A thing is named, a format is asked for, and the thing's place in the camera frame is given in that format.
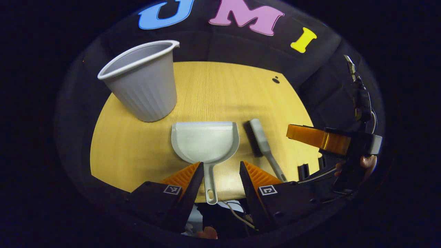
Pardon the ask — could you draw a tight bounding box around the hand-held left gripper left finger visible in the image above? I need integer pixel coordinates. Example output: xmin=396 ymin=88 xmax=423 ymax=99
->
xmin=125 ymin=162 xmax=205 ymax=234

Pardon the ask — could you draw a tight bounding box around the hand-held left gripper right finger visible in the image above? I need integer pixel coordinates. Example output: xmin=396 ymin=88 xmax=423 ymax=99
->
xmin=239 ymin=161 xmax=312 ymax=232

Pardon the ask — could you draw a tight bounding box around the white plastic dustpan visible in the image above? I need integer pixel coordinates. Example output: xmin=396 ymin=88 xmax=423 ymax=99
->
xmin=171 ymin=121 xmax=240 ymax=205

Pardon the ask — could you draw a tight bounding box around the small white broom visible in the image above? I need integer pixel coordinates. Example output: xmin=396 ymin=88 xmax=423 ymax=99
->
xmin=244 ymin=118 xmax=288 ymax=182

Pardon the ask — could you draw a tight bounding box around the grey plastic garbage bin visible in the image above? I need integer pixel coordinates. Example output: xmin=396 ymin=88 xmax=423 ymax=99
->
xmin=98 ymin=40 xmax=180 ymax=123

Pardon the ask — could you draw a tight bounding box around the thin white cable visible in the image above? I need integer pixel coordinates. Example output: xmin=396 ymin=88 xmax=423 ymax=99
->
xmin=222 ymin=201 xmax=257 ymax=230
xmin=299 ymin=168 xmax=337 ymax=184

